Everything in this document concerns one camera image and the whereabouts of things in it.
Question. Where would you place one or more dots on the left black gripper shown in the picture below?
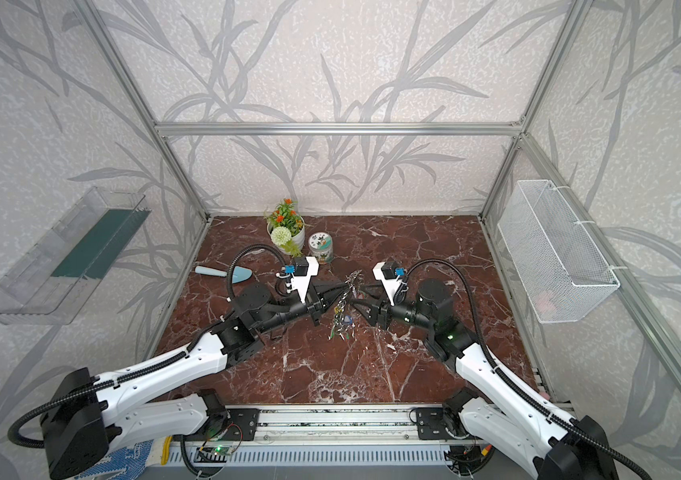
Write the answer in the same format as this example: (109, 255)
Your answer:
(310, 303)

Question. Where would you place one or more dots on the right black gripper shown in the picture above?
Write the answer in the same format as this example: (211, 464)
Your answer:
(383, 306)

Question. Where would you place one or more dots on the keyring with coloured key tags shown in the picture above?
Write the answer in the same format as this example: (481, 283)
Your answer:
(342, 322)

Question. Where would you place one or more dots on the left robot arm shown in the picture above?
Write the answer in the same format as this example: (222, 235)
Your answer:
(91, 416)

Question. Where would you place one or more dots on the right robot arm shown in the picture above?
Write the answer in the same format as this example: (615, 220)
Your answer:
(582, 453)

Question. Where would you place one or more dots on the round printed tin can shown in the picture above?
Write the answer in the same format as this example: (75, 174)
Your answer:
(321, 247)

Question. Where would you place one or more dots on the potted artificial flower plant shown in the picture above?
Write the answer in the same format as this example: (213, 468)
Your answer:
(286, 228)

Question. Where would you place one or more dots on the light blue garden trowel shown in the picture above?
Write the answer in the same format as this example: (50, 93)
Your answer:
(239, 275)

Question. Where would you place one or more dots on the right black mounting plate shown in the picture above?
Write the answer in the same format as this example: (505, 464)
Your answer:
(435, 423)

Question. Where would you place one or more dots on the black mounting plate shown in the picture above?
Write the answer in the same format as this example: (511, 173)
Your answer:
(435, 423)
(241, 425)

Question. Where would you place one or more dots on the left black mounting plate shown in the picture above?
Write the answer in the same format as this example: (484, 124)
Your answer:
(241, 425)

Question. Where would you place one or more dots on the blue dotted work glove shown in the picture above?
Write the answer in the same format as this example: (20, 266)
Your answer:
(127, 463)

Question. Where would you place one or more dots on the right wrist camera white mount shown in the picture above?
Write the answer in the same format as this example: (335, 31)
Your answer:
(391, 276)

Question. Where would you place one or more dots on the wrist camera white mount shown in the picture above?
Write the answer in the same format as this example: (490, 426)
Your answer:
(299, 274)
(391, 276)

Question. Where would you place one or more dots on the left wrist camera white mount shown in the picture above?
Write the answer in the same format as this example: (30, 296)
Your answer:
(299, 274)

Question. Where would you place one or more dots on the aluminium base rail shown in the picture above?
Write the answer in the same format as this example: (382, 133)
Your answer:
(389, 424)

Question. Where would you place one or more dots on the white wire mesh basket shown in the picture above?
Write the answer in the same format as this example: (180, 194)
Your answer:
(563, 273)

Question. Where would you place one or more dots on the clear plastic wall shelf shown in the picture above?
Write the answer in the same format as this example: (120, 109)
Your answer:
(53, 281)

